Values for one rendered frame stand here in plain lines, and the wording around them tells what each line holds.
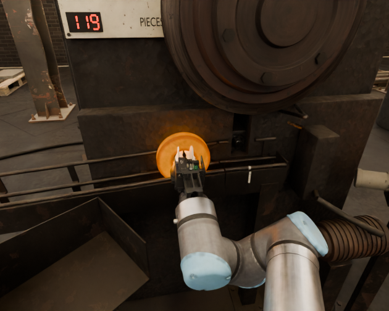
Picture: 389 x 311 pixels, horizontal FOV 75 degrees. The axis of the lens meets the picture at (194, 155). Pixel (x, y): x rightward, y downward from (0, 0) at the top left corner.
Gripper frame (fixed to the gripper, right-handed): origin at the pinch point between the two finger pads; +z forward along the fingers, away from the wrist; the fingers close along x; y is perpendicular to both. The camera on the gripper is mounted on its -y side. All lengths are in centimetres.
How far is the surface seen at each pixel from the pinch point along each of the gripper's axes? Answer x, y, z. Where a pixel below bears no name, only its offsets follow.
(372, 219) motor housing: -60, -18, -19
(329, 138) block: -42.8, 4.5, -3.2
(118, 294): 17.8, -6.7, -33.6
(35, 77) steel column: 135, -96, 231
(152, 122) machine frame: 8.1, 5.8, 7.6
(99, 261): 23.0, -9.1, -25.0
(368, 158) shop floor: -175, -101, 77
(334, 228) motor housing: -45, -18, -20
